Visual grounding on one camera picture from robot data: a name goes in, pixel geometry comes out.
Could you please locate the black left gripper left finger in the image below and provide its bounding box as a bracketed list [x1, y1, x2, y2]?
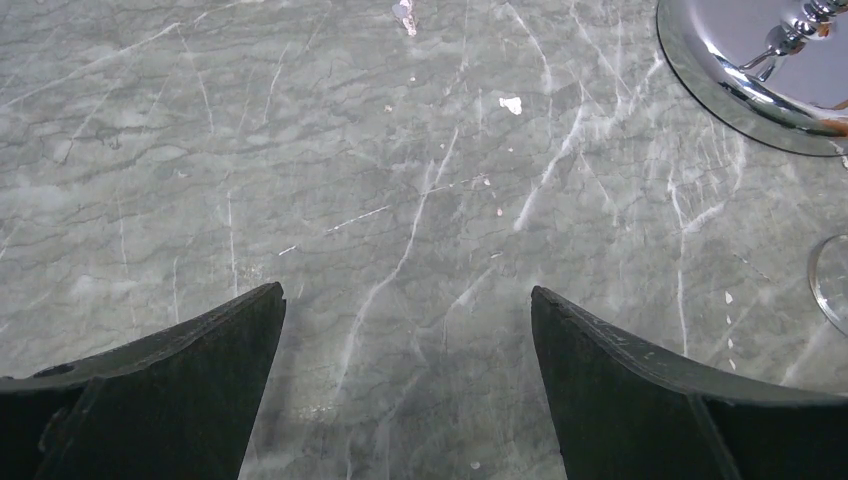
[1, 282, 286, 479]

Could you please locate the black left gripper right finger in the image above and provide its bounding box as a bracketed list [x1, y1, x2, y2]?
[531, 286, 847, 479]

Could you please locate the clear ribbed wine glass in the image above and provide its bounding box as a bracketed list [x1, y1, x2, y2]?
[807, 233, 847, 336]

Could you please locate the chrome wine glass rack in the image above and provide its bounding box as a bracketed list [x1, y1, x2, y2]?
[656, 0, 847, 157]

